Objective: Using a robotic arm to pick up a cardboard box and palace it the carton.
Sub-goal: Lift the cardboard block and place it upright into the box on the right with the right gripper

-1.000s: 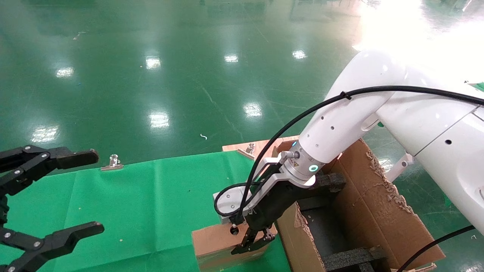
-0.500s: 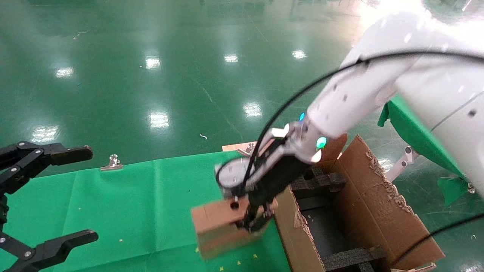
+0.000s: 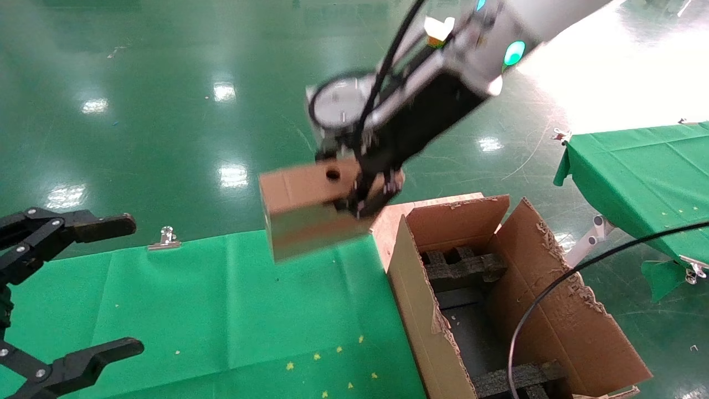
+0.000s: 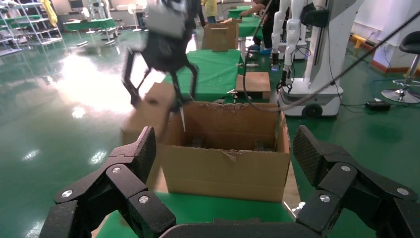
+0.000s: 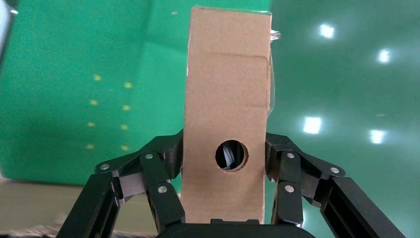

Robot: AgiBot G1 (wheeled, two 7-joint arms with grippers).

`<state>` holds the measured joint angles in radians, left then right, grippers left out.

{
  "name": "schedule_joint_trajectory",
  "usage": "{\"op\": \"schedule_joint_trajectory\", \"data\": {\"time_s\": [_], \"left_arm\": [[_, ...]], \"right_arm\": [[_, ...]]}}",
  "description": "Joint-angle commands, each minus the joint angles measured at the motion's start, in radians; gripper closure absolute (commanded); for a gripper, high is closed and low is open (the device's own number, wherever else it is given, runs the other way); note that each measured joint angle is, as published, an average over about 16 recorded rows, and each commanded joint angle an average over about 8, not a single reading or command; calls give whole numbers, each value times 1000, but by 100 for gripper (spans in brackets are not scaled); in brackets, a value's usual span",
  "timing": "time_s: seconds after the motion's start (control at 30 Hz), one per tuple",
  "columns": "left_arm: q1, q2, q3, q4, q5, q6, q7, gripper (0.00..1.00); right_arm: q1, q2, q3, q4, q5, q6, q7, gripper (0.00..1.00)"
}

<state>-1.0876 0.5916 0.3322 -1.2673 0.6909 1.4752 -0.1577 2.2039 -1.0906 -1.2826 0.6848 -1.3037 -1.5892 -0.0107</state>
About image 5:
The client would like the large green table cloth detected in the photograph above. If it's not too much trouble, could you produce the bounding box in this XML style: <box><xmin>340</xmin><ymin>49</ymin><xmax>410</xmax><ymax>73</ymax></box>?
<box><xmin>0</xmin><ymin>0</ymin><xmax>271</xmax><ymax>186</ymax></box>

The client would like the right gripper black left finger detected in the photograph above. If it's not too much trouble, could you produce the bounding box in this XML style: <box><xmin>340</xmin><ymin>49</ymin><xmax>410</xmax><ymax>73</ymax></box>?
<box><xmin>55</xmin><ymin>129</ymin><xmax>186</xmax><ymax>238</ymax></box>

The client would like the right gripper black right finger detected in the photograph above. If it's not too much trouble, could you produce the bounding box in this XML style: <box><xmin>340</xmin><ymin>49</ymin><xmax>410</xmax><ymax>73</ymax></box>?
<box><xmin>264</xmin><ymin>132</ymin><xmax>408</xmax><ymax>238</ymax></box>

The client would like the small brown cardboard box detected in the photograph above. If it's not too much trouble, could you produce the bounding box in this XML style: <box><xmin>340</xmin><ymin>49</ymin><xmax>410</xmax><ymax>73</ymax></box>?
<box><xmin>179</xmin><ymin>5</ymin><xmax>281</xmax><ymax>225</ymax></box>

